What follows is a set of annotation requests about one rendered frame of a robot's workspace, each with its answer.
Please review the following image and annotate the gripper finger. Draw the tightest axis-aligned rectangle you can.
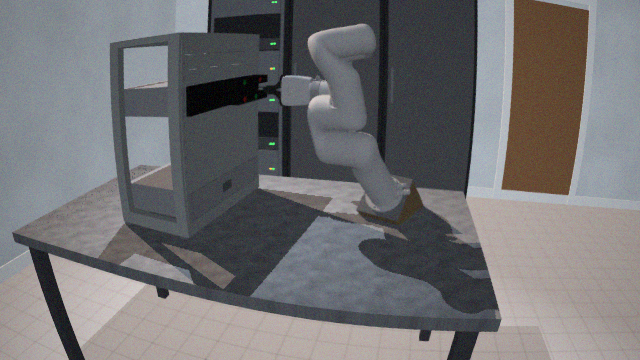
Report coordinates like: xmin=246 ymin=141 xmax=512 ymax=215
xmin=263 ymin=75 xmax=287 ymax=90
xmin=263 ymin=90 xmax=284 ymax=106

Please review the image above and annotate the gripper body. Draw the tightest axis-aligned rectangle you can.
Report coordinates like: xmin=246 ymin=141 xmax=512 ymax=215
xmin=281 ymin=75 xmax=314 ymax=106

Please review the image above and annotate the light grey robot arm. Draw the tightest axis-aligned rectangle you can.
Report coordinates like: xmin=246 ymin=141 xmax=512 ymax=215
xmin=307 ymin=24 xmax=410 ymax=212

